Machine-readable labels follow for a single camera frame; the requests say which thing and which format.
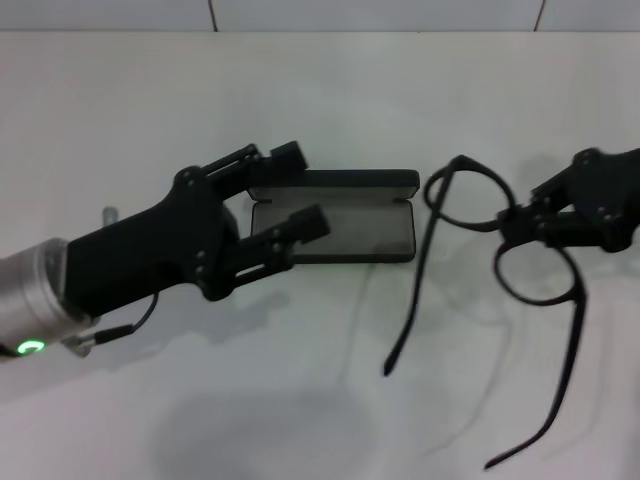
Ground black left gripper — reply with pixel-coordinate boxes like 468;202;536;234
64;166;242;319

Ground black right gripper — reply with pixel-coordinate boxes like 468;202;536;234
498;146;640;254

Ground black glasses case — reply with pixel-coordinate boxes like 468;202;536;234
248;168;420;265

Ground black glasses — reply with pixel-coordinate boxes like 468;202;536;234
383;154;591;471

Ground left gripper black cable plug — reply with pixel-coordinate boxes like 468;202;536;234
62;292;160;357

